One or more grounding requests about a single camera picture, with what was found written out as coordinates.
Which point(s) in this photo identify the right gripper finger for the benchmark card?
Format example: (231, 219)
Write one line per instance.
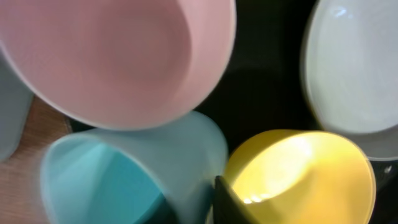
(227, 208)

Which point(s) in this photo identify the yellow bowl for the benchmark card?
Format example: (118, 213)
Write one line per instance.
(290, 176)

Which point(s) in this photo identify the light blue cup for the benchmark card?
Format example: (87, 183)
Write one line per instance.
(147, 176)

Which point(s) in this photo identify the pink cup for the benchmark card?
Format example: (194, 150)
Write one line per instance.
(119, 64)

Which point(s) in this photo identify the grey dishwasher rack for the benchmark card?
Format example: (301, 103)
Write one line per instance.
(16, 100)

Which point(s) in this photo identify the round black tray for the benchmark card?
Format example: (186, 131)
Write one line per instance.
(262, 88)

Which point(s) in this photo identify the grey plate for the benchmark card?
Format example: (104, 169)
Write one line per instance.
(349, 72)

